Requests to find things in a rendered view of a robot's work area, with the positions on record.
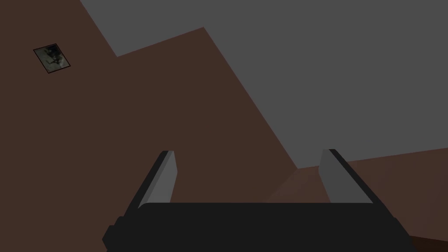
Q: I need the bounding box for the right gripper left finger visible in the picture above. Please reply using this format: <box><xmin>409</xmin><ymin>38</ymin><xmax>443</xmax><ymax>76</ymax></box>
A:
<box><xmin>126</xmin><ymin>150</ymin><xmax>179</xmax><ymax>213</ymax></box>

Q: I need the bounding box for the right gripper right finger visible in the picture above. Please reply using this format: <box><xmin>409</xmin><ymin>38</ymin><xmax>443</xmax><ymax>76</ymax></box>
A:
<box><xmin>318</xmin><ymin>148</ymin><xmax>385</xmax><ymax>207</ymax></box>

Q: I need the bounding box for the framed wall picture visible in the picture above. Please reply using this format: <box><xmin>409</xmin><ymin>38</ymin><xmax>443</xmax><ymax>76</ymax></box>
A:
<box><xmin>33</xmin><ymin>43</ymin><xmax>71</xmax><ymax>74</ymax></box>

